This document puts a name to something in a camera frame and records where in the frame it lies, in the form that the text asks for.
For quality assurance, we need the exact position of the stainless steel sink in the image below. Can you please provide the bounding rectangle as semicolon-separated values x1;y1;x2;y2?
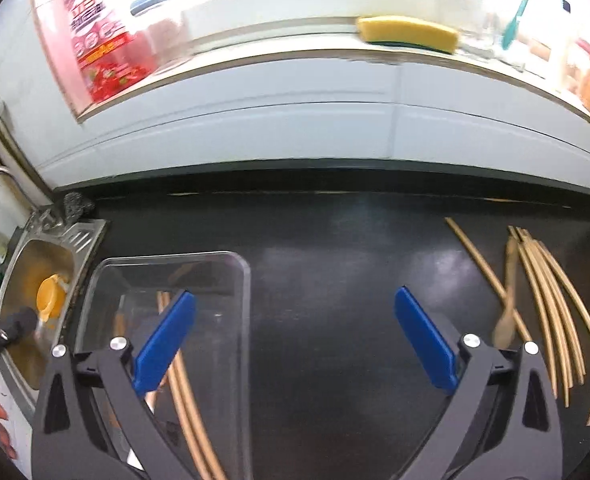
0;210;110;413

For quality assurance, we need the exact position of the blue white jar lid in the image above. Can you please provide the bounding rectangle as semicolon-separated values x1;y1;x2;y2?
129;0;169;17

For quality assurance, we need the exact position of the steel wool scrubber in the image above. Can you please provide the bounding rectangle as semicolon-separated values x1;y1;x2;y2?
62;192;94;222

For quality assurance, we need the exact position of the wooden spoon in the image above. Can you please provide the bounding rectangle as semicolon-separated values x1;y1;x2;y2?
492;236;519;349

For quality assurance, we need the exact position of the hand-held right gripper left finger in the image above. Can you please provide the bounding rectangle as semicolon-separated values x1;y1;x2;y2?
31;289;198;480

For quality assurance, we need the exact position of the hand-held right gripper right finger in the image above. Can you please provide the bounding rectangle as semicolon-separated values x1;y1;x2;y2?
394;286;563;480

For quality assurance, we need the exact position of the bunch of wooden chopsticks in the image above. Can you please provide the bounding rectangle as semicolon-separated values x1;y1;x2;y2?
444;216;590;427

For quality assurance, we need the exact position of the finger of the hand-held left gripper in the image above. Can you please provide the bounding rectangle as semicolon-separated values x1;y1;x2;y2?
0;307;37;372

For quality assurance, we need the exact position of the clear plastic container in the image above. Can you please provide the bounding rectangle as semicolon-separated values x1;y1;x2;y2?
74;251;252;480

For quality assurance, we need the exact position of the yellow plastic cup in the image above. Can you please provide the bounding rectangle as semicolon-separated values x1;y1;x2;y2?
35;273;69;322

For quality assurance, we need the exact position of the yellow green sponge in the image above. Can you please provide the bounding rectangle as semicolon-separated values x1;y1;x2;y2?
355;15;461;56

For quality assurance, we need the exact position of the red printed packet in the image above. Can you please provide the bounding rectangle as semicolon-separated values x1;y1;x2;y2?
62;0;159;104

